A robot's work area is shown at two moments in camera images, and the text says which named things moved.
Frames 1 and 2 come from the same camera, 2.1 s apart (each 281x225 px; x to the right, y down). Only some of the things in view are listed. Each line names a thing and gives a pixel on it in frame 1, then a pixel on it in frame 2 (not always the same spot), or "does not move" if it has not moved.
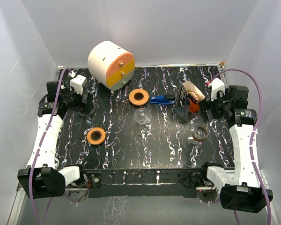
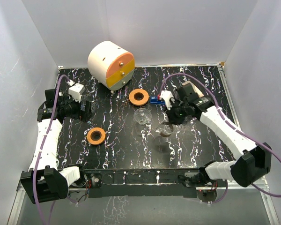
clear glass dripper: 142,115 does not move
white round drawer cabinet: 111,64 does not move
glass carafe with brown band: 200,131 → 166,129
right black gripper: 203,107 → 173,120
